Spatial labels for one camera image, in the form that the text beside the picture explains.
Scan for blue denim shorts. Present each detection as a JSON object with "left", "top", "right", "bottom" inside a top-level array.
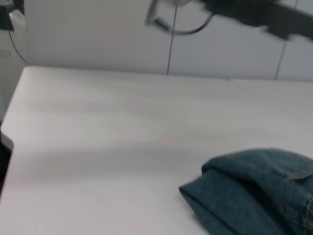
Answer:
[{"left": 179, "top": 147, "right": 313, "bottom": 235}]

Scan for black object beside table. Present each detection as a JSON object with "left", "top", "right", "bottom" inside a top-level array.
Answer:
[{"left": 0, "top": 129, "right": 15, "bottom": 188}]

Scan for black curved cable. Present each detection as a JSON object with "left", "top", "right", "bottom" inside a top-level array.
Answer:
[{"left": 170, "top": 11, "right": 214, "bottom": 35}]

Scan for grey metal bracket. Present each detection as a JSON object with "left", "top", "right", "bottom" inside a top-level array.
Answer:
[{"left": 144, "top": 0, "right": 172, "bottom": 33}]

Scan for thin black wall cable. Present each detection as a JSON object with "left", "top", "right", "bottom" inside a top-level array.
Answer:
[{"left": 8, "top": 28, "right": 28, "bottom": 65}]

